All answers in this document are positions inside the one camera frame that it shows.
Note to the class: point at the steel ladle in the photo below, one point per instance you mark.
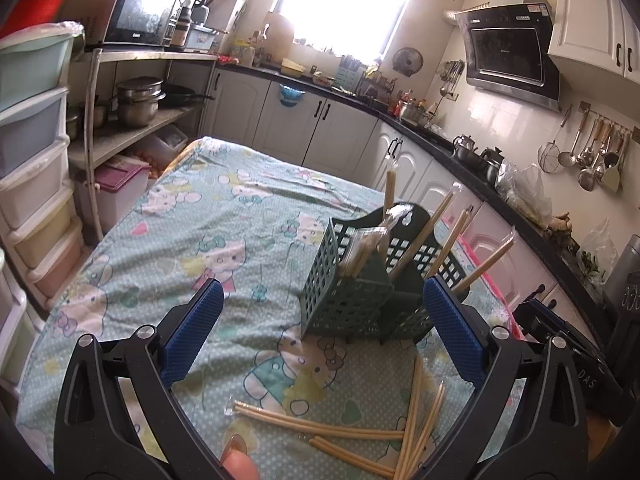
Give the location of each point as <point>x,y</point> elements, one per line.
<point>566,158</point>

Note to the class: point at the pale green spatula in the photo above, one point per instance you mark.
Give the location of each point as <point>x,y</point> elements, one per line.
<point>612,177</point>

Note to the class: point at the hanging utensil cluster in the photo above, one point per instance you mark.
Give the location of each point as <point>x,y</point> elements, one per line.
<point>451,72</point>

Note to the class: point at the black kitchen countertop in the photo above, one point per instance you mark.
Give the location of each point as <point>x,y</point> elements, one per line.
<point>450,160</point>

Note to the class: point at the white base cabinet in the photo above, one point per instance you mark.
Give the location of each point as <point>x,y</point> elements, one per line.
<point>300,130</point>

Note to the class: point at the large steel pot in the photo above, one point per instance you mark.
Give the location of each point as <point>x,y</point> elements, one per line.
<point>140,115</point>

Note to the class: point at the plastic bag of greens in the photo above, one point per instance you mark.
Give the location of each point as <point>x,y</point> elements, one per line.
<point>597,255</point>

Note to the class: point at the bright window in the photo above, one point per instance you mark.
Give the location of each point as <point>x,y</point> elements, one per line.
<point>345,5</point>

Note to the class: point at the wrapped chopsticks in basket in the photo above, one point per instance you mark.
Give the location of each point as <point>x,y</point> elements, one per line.
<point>415,170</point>

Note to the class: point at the wall utensil rail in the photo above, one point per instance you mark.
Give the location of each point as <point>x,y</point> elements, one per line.
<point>584,109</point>

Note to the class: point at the white wall cabinet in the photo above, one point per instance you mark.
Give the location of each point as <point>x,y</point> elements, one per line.
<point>585,25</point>

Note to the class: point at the plastic-wrapped chopstick pack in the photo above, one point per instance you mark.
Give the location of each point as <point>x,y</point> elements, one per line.
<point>365,250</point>

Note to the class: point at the beige cutting board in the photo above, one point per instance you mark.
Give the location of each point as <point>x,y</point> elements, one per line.
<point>277,35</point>

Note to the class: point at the cartoon cat printed blanket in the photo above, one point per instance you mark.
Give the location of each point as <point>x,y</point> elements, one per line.
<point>175,260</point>

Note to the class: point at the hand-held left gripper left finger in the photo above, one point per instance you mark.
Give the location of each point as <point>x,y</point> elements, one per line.
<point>192,325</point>

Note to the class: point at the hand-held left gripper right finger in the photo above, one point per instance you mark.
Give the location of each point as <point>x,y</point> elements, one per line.
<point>452,330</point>

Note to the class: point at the small grey fan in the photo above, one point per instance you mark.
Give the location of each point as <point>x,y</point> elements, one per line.
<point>407,62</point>

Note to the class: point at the black frying pan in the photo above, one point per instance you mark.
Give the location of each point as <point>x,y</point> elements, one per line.
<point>177,95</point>

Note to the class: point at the white plastic drawer unit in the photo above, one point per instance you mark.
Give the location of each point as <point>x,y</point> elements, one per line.
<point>15,320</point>

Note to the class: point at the tray of brown eggs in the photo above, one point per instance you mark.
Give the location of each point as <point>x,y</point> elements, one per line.
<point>147,165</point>

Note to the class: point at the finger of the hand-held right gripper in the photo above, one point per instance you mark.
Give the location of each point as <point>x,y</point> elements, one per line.
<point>590,380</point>

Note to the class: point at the yellow food container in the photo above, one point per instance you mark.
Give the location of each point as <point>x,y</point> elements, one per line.
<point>292,67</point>

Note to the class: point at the pastel plastic drawer tower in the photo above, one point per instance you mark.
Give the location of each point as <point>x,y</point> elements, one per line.
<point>35,135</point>

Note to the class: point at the black microwave oven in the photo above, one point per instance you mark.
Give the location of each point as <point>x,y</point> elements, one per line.
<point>140,10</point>

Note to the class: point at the grey-blue plastic bin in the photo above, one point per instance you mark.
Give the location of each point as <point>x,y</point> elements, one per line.
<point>202,37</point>

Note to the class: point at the metal shelf rack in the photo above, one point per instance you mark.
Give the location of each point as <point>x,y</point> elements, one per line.
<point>140,55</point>

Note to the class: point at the red plastic basket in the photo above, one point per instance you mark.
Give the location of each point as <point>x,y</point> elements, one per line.
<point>35,5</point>

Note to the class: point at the red cloth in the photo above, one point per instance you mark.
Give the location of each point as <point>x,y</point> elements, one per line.
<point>227,60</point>

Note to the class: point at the blue hanging basket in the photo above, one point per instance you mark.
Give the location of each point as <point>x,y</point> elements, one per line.
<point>292,96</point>

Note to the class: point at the clear plastic storage box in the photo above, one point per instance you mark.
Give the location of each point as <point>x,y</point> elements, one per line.
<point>170,140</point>

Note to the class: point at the pile of chopsticks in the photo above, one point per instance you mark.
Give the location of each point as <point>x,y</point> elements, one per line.
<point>320,422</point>

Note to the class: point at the clear plastic bag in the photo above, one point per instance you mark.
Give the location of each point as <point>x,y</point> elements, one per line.
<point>525,190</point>

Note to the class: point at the steel cooking pot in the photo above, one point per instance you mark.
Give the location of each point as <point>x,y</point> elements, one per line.
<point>415,115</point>

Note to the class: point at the row of hanging steel utensils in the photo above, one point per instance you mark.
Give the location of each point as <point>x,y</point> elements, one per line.
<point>587,177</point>

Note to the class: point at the patterned bowl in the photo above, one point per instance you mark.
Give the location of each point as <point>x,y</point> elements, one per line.
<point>323,79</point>

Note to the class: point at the pink-lidded storage container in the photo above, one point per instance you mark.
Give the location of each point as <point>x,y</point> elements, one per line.
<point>120,195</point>

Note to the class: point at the steel kettle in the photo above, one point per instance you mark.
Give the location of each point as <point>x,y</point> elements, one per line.
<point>465,149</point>
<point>492,165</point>

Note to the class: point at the bamboo chopstick pair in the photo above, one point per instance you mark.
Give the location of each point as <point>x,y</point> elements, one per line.
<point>389,195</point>
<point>435,220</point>
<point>490,260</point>
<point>452,240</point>

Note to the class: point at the green plastic utensil basket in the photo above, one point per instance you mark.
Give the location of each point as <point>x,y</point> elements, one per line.
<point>340,300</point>

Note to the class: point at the cluster of condiment bottles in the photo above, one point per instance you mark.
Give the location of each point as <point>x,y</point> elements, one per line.
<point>407,100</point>

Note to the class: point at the silver exhaust duct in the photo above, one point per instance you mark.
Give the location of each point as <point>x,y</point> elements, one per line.
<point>451,16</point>

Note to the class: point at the teal knife holder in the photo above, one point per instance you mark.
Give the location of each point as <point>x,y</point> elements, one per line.
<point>348,77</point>

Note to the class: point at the ginger root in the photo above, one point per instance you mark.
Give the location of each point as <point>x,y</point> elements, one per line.
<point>560,225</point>

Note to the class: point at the dish rack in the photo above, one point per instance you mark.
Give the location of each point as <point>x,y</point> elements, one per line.
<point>375,85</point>

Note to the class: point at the grey canister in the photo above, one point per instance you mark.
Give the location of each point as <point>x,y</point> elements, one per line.
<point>625,275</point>

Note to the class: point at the small steel pot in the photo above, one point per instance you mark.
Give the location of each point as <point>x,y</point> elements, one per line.
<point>95,117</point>

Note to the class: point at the black range hood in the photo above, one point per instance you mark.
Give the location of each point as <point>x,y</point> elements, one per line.
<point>505,50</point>

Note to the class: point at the person's left hand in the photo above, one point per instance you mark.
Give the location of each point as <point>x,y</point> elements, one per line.
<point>242,465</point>

